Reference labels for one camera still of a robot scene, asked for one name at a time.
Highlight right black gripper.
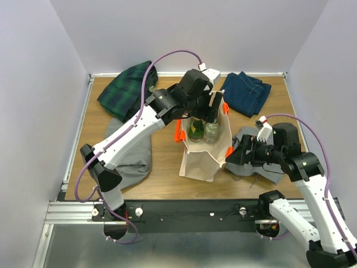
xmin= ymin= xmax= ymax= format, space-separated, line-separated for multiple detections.
xmin=225 ymin=133 xmax=284 ymax=166

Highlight beige canvas tote bag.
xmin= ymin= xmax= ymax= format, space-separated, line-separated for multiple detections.
xmin=174 ymin=91 xmax=233 ymax=182

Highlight green perrier bottle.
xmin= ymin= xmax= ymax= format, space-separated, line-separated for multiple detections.
xmin=189 ymin=117 xmax=204 ymax=142
xmin=149 ymin=86 xmax=156 ymax=93

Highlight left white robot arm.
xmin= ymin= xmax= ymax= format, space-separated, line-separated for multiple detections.
xmin=80 ymin=69 xmax=221 ymax=221

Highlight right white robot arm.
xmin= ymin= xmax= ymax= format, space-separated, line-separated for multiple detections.
xmin=226 ymin=121 xmax=356 ymax=267

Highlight clear bottle middle right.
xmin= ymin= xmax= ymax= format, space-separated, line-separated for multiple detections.
xmin=203 ymin=119 xmax=220 ymax=144

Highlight right grey shorts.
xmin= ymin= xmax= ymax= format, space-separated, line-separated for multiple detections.
xmin=225 ymin=127 xmax=283 ymax=185

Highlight blue denim jeans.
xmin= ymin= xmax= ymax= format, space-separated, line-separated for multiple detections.
xmin=220 ymin=71 xmax=272 ymax=118

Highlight green plaid cloth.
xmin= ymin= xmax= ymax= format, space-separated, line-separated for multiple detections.
xmin=97 ymin=61 xmax=152 ymax=123

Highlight left grey cloth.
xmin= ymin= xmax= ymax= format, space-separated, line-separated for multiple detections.
xmin=104 ymin=117 xmax=153 ymax=192

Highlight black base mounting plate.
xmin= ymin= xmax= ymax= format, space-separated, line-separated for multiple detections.
xmin=92 ymin=199 xmax=279 ymax=236

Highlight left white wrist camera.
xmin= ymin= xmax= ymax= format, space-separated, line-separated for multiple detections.
xmin=198 ymin=63 xmax=221 ymax=85

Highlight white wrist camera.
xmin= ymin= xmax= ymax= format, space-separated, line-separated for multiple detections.
xmin=255 ymin=116 xmax=272 ymax=142
xmin=198 ymin=63 xmax=221 ymax=85

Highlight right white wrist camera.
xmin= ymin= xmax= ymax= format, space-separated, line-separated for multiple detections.
xmin=255 ymin=116 xmax=272 ymax=142

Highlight aluminium frame rail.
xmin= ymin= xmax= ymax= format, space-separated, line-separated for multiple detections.
xmin=30 ymin=74 xmax=101 ymax=268

